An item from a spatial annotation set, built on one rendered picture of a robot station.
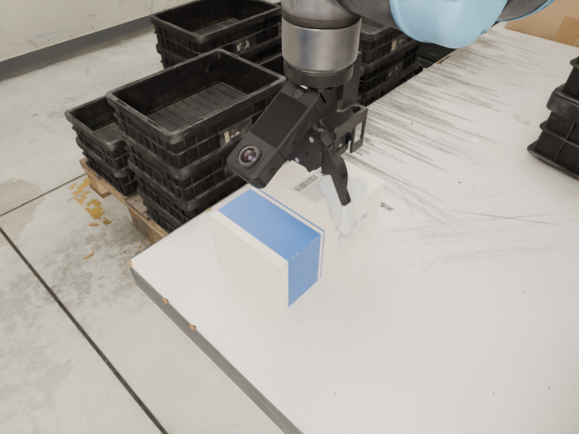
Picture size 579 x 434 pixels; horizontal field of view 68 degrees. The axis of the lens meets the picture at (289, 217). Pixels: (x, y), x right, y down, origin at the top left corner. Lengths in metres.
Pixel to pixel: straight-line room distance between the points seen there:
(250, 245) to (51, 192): 1.57
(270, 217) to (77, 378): 0.98
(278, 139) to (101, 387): 1.05
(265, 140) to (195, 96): 0.98
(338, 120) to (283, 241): 0.15
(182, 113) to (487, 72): 0.82
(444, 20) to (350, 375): 0.36
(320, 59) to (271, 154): 0.10
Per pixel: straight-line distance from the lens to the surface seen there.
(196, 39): 1.54
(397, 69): 1.80
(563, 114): 0.81
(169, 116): 1.32
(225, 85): 1.45
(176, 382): 1.30
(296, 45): 0.42
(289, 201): 0.53
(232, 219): 0.52
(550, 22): 1.37
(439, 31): 0.32
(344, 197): 0.48
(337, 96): 0.49
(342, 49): 0.42
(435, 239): 0.65
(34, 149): 2.30
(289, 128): 0.43
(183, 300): 0.56
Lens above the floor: 1.15
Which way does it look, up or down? 45 degrees down
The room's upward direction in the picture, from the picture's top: straight up
